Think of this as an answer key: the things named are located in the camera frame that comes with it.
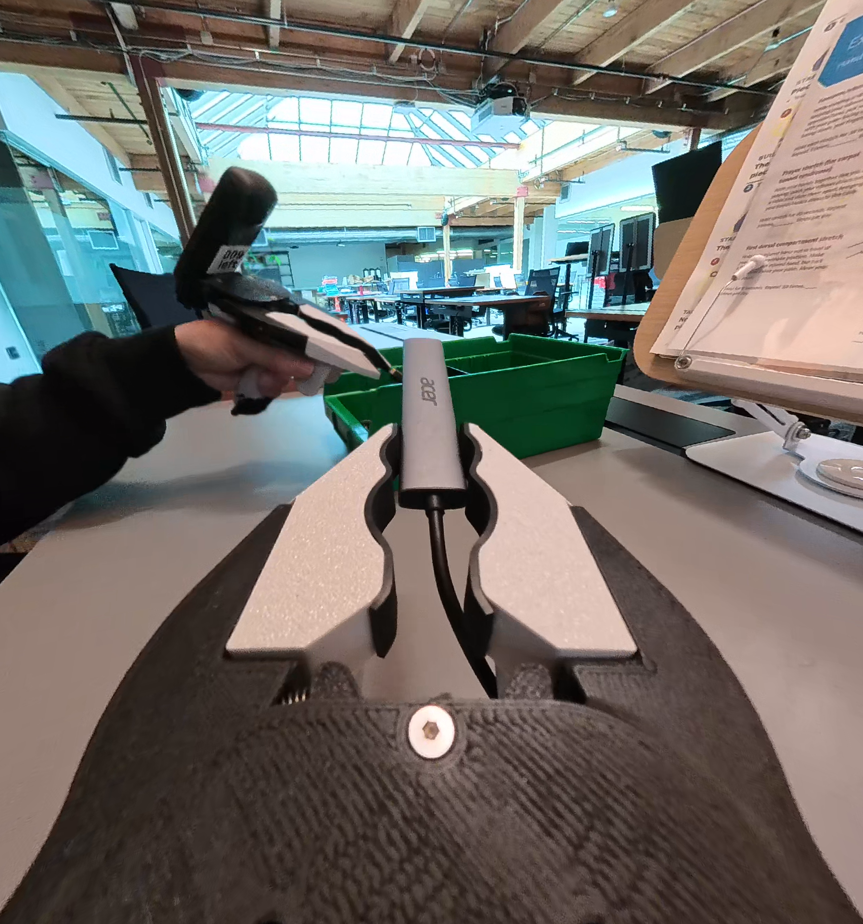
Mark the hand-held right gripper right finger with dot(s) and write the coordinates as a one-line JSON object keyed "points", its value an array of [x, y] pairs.
{"points": [[547, 570]]}

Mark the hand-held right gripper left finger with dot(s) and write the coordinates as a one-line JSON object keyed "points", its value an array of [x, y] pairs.
{"points": [[308, 570]]}

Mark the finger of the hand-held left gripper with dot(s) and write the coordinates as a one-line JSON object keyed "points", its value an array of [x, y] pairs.
{"points": [[337, 359], [323, 317]]}

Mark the green storage bin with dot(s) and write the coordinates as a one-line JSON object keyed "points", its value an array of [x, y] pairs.
{"points": [[547, 404]]}

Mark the person's left forearm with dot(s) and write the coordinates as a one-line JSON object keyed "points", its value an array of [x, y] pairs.
{"points": [[77, 419]]}

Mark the wooden office desk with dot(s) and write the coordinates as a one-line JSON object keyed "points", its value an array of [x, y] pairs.
{"points": [[503, 299]]}

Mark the black desk mat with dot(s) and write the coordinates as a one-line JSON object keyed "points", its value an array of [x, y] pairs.
{"points": [[662, 426]]}

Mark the grey desk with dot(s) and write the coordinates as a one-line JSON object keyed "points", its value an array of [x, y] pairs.
{"points": [[727, 613]]}

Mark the black desk monitor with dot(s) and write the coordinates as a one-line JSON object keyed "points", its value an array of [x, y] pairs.
{"points": [[637, 242], [602, 249]]}

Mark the person's left hand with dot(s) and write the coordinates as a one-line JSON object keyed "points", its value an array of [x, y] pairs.
{"points": [[222, 354]]}

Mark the black office chair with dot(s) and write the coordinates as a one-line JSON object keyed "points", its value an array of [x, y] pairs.
{"points": [[547, 296]]}

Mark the ceiling projector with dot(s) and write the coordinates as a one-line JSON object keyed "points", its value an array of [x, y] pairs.
{"points": [[500, 115]]}

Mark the printed instruction sheet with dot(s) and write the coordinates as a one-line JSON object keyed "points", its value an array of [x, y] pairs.
{"points": [[799, 216]]}

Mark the large black wall screen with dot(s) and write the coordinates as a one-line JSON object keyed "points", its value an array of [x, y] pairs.
{"points": [[684, 180]]}

